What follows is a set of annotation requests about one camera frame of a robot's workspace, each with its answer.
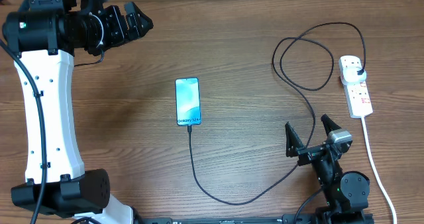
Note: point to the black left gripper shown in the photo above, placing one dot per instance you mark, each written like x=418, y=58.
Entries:
x=120, y=34

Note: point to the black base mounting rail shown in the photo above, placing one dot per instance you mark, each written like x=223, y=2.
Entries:
x=232, y=220

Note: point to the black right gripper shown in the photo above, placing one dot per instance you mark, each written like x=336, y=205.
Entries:
x=295, y=147

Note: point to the white power strip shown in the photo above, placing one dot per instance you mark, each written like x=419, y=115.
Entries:
x=357, y=95

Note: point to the blue Galaxy smartphone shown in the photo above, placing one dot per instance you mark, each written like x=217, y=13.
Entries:
x=188, y=109

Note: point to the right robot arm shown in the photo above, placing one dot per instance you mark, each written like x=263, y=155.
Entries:
x=346, y=193

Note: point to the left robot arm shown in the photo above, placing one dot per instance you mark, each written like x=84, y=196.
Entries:
x=41, y=38

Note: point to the white charger plug adapter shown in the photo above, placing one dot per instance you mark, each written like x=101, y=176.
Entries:
x=352, y=75

